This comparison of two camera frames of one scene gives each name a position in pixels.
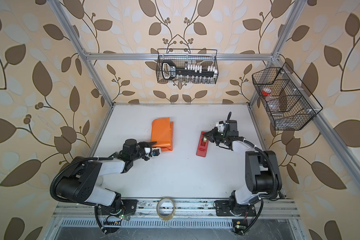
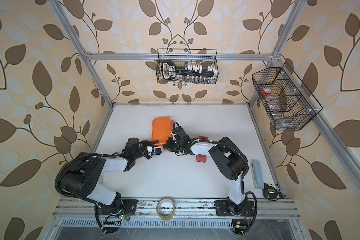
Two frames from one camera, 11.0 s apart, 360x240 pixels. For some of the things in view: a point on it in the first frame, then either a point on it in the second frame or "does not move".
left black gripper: x=146 y=144 does not move
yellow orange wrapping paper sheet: x=162 y=132 does not move
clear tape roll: x=165 y=218 does not move
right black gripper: x=211 y=133 to x=167 y=145
